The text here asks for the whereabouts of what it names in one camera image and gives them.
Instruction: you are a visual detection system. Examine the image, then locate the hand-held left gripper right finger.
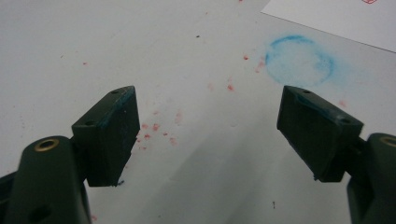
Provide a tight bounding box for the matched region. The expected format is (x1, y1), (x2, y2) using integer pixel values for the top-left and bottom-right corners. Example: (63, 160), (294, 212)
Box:
(276, 85), (364, 183)

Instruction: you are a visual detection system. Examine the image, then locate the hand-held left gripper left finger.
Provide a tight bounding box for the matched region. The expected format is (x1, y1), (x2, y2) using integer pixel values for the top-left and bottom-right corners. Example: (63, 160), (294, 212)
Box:
(71, 85), (141, 188)

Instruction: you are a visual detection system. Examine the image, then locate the white paper sheet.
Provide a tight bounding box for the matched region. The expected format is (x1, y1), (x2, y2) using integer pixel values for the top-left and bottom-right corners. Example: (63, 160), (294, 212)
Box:
(261, 0), (396, 54)

